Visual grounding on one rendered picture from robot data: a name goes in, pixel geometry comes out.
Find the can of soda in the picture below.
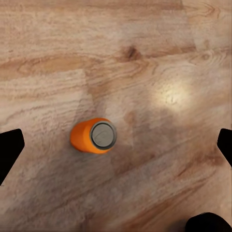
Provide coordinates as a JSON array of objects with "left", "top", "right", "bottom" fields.
[{"left": 70, "top": 118, "right": 117, "bottom": 154}]

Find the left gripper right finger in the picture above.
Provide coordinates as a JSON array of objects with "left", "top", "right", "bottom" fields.
[{"left": 217, "top": 129, "right": 232, "bottom": 166}]

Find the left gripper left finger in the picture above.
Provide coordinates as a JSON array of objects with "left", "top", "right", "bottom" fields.
[{"left": 0, "top": 129, "right": 25, "bottom": 185}]

